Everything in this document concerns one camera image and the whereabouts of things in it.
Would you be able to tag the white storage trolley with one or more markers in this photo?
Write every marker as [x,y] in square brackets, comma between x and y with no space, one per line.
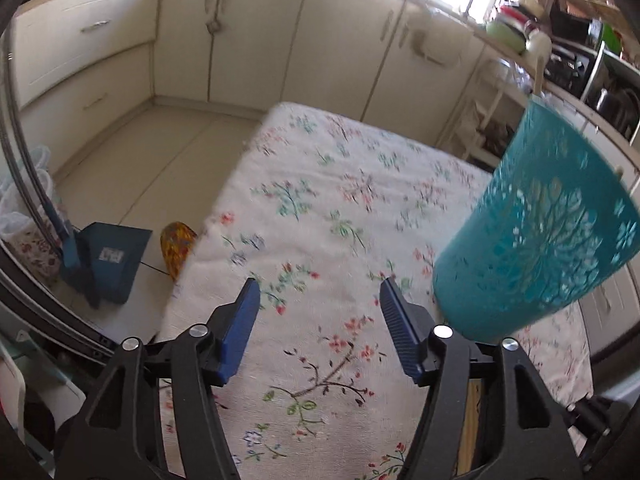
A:
[480,115]

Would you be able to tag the teal perforated plastic basket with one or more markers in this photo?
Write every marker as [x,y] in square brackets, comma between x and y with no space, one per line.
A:
[540,235]

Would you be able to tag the green bowl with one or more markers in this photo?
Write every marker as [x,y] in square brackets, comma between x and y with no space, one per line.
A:
[505,35]

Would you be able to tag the yellow patterned slipper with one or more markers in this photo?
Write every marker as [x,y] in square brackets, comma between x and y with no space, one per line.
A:
[177,247]

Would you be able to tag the kitchen faucet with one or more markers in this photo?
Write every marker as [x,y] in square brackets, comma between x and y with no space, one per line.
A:
[470,2]

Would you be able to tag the grey sliding door frame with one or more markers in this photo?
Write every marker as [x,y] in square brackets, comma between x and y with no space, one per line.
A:
[20,210]

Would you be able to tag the metal shelf rack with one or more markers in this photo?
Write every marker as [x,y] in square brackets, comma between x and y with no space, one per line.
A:
[615,60]

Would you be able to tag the stainless steel pot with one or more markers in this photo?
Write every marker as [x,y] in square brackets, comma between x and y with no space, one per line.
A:
[609,102]

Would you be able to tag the blue dustpan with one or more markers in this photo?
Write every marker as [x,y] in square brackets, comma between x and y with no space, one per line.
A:
[110,260]

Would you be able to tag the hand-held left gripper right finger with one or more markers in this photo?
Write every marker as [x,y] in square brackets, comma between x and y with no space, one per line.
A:
[400,330]

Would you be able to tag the floral tablecloth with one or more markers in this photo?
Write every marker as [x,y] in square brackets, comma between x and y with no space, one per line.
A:
[325,200]

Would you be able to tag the white hanging bin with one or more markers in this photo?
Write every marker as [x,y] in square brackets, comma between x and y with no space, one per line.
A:
[435,45]

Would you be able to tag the white kitchen cabinets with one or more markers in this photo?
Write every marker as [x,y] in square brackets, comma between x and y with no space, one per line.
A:
[260,35]

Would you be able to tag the bundle of wooden chopsticks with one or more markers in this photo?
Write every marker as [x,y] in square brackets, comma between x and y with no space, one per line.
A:
[470,425]

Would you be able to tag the floral plastic bag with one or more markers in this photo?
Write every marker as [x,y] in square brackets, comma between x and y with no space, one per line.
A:
[25,230]

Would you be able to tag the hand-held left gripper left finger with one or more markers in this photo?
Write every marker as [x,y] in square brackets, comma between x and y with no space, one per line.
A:
[240,330]

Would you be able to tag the black countertop oven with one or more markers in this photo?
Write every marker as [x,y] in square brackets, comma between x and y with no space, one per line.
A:
[567,67]

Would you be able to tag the white thermos jug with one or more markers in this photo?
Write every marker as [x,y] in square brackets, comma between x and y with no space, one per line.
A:
[539,42]

